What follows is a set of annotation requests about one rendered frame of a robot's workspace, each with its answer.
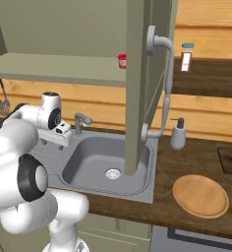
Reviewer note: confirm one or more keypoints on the olive cupboard door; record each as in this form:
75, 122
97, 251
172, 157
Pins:
136, 98

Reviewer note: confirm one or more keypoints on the olive base cupboard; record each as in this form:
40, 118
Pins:
121, 236

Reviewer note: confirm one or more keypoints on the grey sink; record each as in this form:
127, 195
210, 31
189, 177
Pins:
95, 160

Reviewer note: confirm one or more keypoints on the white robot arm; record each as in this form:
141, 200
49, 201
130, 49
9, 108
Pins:
10, 183

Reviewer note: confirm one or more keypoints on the dark wooden wall shelf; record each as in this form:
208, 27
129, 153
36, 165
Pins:
209, 78

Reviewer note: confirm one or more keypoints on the dark wooden tray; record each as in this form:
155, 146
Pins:
227, 165

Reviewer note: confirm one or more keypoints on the round wooden cutting board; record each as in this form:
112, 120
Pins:
201, 196

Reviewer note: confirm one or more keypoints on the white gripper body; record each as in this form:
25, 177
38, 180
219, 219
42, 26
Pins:
55, 138

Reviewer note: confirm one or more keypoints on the grey dishwasher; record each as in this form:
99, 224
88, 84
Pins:
193, 241

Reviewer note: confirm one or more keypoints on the grey tap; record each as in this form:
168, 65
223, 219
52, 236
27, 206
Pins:
78, 123

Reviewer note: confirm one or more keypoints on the grey hanging spatula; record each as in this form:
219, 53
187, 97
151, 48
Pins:
4, 104

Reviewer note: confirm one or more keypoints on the white bottle with blue lid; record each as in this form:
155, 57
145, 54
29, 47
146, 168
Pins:
187, 59

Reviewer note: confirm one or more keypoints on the grey soap dispenser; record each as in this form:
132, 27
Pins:
178, 136

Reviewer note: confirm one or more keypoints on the olive wall cupboard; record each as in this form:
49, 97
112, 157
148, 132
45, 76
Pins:
55, 39

